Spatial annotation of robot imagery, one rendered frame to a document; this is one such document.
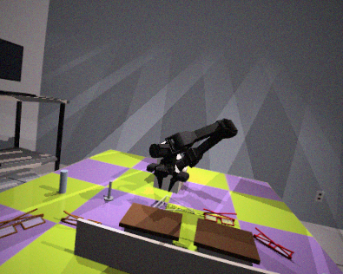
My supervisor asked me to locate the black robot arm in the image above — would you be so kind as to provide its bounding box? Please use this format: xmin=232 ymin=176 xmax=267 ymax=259
xmin=149 ymin=118 xmax=238 ymax=178

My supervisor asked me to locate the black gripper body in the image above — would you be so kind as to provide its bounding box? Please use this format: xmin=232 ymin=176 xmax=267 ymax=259
xmin=146 ymin=157 xmax=189 ymax=183

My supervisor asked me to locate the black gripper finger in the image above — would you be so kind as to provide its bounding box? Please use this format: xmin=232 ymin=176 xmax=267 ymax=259
xmin=168 ymin=178 xmax=178 ymax=192
xmin=153 ymin=173 xmax=163 ymax=189

